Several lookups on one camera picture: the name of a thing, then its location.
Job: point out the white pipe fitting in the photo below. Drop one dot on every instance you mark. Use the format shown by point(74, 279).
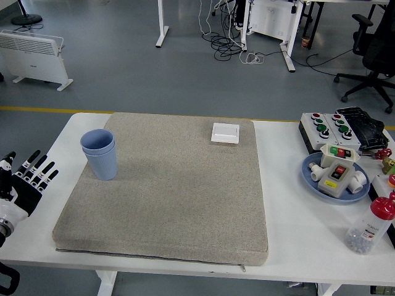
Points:
point(315, 175)
point(358, 183)

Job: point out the black round stand base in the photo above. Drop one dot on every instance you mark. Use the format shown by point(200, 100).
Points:
point(26, 19)

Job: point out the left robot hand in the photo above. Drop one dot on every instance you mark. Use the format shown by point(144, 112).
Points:
point(24, 194)

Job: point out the clear bottle red cap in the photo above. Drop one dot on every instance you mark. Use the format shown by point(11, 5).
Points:
point(367, 228)

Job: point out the small tin can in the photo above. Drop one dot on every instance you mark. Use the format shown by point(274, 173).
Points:
point(305, 42)

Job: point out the beige red-black push-button switch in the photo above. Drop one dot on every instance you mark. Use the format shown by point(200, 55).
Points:
point(333, 185)

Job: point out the blue ribbed plastic cup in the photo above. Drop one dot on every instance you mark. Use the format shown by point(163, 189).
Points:
point(103, 166)
point(97, 138)

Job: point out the red emergency stop button box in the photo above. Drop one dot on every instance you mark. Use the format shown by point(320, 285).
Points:
point(381, 185)

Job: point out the white wall switch panel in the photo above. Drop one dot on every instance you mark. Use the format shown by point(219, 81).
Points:
point(225, 133)

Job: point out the blue round plate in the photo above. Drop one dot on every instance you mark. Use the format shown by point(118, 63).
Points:
point(308, 179)

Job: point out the beige green-red push-button switch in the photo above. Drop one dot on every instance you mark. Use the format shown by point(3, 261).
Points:
point(327, 158)

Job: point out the white four-button control box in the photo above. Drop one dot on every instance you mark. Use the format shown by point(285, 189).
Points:
point(355, 142)
point(311, 135)

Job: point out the black office chair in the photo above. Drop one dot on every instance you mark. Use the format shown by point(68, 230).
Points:
point(378, 55)

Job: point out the brass valve red handwheel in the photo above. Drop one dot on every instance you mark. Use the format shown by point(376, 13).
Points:
point(387, 161)

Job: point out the white table leg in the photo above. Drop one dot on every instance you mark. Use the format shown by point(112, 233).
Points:
point(106, 283)
point(328, 290)

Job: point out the grey-brown cushion mat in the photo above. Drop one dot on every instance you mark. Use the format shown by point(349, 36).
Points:
point(185, 200)

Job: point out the black plastic tray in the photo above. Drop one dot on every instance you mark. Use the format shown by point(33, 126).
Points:
point(367, 126)

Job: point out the white desk leg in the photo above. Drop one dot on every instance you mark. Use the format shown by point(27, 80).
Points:
point(161, 24)

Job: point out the white electric panel heater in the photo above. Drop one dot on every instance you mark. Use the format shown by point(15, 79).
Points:
point(31, 61)

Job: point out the white desk with panel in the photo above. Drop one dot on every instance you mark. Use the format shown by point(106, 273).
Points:
point(271, 18)

